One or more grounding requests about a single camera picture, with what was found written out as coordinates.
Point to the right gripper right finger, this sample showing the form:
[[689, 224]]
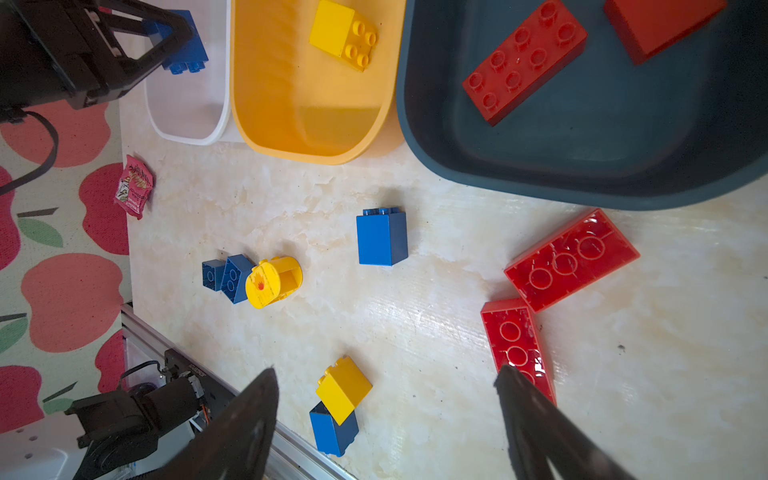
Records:
[[542, 440]]

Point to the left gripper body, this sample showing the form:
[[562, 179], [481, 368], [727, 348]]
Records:
[[60, 50]]

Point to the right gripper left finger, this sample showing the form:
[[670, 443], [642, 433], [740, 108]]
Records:
[[236, 444]]

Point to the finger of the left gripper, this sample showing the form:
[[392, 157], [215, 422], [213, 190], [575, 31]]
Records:
[[127, 17], [168, 44]]

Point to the white plastic container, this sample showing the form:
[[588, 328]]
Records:
[[194, 108]]

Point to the yellow lego brick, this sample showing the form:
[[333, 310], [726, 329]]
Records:
[[344, 33], [342, 388]]

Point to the dark teal plastic container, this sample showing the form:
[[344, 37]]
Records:
[[684, 127]]

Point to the small red lego brick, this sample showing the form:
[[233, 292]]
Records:
[[647, 27]]

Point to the blue lego brick front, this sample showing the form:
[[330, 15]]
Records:
[[332, 438]]

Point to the yellow lego brick front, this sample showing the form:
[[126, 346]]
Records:
[[342, 388]]

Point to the yellow plastic container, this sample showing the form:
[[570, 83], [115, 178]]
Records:
[[292, 101]]

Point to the pink snack packet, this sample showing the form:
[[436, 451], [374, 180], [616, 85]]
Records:
[[135, 185]]

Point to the yellow round lego piece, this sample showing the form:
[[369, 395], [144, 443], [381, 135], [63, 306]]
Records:
[[273, 280]]

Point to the small blue lego brick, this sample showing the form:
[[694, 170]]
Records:
[[212, 274]]

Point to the blue lego brick angled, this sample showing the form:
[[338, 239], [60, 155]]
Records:
[[236, 271]]

